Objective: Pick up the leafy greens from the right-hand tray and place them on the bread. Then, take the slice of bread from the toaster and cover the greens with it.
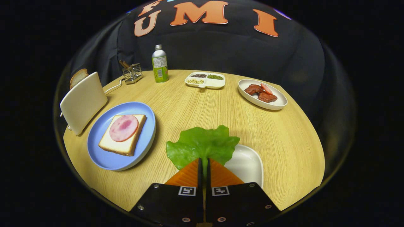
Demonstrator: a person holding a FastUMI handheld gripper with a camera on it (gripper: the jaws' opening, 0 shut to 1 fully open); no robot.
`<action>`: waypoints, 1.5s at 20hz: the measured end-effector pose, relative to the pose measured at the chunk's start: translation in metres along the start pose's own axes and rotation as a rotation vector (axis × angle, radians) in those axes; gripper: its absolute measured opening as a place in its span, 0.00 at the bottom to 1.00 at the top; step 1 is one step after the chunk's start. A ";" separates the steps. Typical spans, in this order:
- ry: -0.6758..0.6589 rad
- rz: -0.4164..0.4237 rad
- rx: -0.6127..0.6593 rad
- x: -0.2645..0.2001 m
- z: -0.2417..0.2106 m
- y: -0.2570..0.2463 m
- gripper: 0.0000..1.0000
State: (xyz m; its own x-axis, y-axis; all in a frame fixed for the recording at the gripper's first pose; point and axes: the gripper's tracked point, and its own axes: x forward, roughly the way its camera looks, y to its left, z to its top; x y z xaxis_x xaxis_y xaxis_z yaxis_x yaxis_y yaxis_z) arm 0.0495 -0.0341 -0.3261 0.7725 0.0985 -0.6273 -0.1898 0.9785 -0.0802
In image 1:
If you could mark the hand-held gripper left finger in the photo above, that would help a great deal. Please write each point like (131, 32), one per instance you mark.
(176, 205)

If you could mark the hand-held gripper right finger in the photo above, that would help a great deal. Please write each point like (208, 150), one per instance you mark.
(236, 205)

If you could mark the green lettuce leaf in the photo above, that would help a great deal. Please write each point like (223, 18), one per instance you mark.
(202, 143)

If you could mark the toasted bread slice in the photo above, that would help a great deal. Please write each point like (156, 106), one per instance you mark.
(78, 76)

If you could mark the white square plate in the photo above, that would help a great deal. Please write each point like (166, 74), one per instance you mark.
(246, 165)

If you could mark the white bread slice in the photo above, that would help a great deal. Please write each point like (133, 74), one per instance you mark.
(123, 147)

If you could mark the blue round plate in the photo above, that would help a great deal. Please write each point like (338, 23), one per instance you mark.
(101, 151)

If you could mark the pink ham slice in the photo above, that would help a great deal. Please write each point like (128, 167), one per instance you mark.
(123, 127)

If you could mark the white oval plate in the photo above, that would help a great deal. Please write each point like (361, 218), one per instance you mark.
(277, 102)

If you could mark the brown meat piece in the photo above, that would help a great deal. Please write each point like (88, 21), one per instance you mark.
(253, 89)
(267, 97)

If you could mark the red tomato slice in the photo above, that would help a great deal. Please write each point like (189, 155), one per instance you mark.
(266, 88)

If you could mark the white divided dish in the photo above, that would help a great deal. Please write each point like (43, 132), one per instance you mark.
(215, 84)

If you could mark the white beans pile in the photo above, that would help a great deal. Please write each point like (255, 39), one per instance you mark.
(195, 81)

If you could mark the green beans pile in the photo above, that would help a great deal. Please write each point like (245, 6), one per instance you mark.
(215, 77)

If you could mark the brown beans pile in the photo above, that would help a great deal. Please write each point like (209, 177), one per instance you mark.
(199, 75)

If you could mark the white toaster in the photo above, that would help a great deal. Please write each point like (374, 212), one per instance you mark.
(83, 102)

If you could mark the silver bottle with green label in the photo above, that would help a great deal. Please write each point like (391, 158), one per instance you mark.
(160, 66)

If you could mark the brown wooden utensils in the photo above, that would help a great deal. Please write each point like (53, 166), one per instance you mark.
(124, 64)

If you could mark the black backdrop cloth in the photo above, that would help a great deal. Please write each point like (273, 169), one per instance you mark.
(221, 47)

